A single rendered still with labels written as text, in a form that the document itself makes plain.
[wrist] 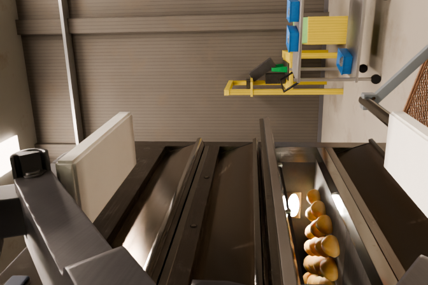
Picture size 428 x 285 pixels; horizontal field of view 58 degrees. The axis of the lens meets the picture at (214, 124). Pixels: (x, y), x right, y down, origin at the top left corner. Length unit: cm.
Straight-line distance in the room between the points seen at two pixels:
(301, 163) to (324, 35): 466
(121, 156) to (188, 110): 806
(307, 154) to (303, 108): 637
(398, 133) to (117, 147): 13
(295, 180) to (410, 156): 172
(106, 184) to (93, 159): 2
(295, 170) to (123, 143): 171
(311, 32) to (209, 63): 249
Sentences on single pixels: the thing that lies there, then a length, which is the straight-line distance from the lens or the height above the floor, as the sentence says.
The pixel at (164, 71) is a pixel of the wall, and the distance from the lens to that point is 819.
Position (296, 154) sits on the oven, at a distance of 185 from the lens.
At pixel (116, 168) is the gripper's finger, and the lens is 18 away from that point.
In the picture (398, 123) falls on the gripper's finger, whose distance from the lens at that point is 20.
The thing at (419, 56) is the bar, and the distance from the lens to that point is 119.
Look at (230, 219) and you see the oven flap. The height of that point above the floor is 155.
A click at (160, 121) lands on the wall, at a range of 843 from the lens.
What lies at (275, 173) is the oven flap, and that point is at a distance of 117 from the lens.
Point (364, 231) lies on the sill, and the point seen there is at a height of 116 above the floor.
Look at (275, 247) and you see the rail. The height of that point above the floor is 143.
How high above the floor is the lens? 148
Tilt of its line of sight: 5 degrees up
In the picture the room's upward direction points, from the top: 90 degrees counter-clockwise
